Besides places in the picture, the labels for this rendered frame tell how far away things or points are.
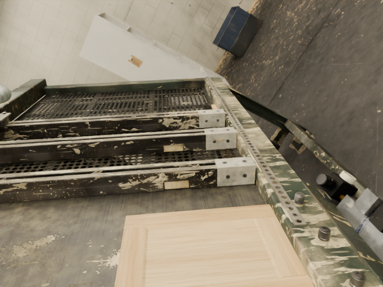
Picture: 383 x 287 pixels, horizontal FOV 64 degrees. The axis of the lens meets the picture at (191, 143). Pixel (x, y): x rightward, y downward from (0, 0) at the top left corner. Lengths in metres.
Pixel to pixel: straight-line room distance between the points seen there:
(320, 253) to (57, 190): 0.76
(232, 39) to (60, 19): 2.92
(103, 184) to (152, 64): 3.47
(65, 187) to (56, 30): 5.09
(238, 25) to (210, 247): 4.22
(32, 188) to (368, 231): 0.94
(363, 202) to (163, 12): 5.13
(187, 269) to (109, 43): 3.88
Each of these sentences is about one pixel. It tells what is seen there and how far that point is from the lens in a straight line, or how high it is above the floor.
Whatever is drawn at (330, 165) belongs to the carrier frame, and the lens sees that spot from 1.93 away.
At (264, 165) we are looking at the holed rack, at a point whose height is 0.88.
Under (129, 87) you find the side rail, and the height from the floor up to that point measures 1.35.
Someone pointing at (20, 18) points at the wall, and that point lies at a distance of 6.18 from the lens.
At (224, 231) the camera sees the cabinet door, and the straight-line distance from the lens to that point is 0.83.
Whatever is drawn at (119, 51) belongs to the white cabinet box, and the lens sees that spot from 4.39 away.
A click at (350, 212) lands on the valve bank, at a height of 0.74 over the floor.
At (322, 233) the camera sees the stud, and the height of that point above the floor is 0.87.
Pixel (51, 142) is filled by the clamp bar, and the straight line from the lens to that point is 1.32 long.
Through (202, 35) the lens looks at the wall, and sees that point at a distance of 5.76.
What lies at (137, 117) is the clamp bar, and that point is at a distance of 1.47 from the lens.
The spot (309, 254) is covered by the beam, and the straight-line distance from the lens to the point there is 0.75.
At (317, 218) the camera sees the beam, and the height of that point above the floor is 0.83.
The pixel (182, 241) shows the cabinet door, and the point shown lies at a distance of 0.80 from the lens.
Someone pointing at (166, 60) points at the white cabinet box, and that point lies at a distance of 4.37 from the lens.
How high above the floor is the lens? 1.40
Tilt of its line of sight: 16 degrees down
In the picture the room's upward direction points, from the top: 65 degrees counter-clockwise
